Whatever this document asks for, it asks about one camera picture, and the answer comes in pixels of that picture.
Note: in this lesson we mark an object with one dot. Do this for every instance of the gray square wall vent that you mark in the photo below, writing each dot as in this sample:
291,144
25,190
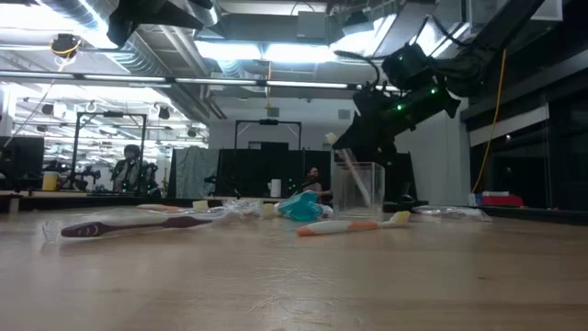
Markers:
344,114
273,112

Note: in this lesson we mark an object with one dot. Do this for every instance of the gray ceiling box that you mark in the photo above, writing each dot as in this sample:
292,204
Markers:
312,25

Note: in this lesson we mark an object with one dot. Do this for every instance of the clear plastic packet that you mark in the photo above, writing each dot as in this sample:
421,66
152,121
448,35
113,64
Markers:
327,211

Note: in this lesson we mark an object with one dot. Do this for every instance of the clear acrylic holder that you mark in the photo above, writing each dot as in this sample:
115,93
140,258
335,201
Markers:
374,193

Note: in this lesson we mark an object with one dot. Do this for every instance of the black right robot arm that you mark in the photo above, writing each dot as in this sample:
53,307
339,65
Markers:
487,50

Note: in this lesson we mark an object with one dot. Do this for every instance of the black monitor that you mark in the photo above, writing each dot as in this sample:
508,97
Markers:
25,158

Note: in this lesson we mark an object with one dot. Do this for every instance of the red box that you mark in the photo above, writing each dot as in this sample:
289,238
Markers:
503,201

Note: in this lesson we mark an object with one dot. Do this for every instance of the black partition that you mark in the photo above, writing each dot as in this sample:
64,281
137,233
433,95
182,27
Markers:
248,172

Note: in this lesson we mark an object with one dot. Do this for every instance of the silver ventilation duct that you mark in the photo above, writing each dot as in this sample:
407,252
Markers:
133,53

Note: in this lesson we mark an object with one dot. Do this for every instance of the white paper roll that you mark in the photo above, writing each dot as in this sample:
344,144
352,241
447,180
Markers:
275,188

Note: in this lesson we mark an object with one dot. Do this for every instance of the gray cloth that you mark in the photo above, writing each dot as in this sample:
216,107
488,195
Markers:
195,172

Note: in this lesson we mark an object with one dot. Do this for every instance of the black metal frame rig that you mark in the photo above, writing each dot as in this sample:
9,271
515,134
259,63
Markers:
110,114

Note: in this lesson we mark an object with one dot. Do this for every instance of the person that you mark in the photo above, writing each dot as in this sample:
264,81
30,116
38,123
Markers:
128,172
312,181

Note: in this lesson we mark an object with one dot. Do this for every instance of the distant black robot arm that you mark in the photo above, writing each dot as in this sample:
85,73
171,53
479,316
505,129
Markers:
85,175

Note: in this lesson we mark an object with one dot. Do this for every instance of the long linear ceiling light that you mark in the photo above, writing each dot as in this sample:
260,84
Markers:
124,78

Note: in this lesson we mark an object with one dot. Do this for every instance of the thin black frame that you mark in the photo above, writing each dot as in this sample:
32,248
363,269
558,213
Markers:
268,122

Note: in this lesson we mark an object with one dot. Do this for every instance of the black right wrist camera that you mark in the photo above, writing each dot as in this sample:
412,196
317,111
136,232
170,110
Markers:
406,66

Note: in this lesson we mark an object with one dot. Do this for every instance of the white flat box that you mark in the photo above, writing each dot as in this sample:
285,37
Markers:
495,193

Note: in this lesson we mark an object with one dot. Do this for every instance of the yellow cup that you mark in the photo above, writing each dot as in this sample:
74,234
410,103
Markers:
50,181

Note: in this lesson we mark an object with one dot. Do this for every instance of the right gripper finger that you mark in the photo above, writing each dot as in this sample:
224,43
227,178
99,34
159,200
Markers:
363,140
383,157

